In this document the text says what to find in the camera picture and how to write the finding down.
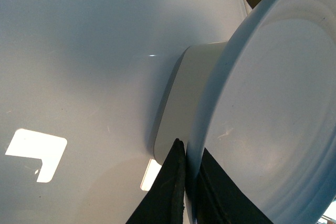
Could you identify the grey round plate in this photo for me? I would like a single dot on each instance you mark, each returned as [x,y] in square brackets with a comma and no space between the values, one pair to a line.
[267,112]

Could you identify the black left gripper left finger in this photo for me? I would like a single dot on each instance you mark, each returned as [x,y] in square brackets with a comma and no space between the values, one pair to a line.
[164,202]

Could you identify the white chrome toaster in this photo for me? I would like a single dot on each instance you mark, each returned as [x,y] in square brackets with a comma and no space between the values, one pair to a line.
[181,96]

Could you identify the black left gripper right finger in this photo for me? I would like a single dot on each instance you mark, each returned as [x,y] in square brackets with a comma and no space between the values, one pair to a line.
[219,200]

